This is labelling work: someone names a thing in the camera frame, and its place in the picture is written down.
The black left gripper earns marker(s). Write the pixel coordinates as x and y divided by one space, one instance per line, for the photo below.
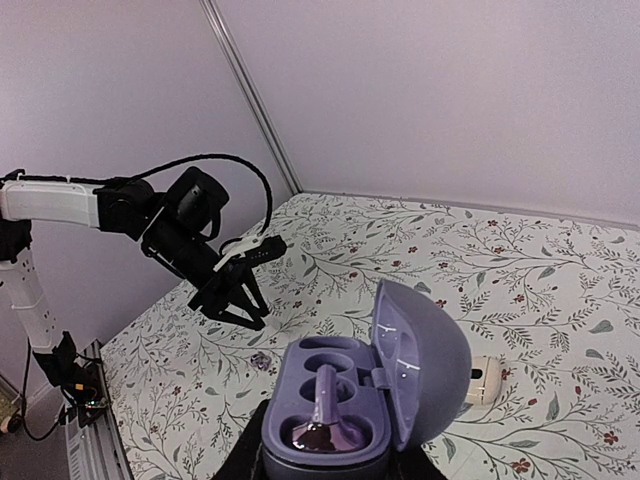
214 294

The white earbud charging case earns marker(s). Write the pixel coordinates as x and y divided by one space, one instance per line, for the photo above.
485 383

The left aluminium corner post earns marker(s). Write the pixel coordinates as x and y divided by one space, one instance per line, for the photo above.
250 92

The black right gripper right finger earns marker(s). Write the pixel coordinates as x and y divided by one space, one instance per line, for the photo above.
413 464

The purple earbud charging case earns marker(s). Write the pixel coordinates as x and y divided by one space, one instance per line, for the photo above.
401 389

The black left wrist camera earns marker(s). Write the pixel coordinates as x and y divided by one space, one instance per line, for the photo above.
253 250

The purple earbud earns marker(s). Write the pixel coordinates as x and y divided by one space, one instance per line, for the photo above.
261 361
326 432

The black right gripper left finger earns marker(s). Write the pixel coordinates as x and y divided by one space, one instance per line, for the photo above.
245 461

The aluminium frame rail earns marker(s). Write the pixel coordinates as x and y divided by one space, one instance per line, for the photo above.
93 445

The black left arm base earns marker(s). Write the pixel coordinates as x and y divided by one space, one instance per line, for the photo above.
78 378

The floral patterned table mat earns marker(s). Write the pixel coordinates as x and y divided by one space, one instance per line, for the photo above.
509 344

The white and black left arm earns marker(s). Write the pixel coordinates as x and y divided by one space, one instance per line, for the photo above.
97 283

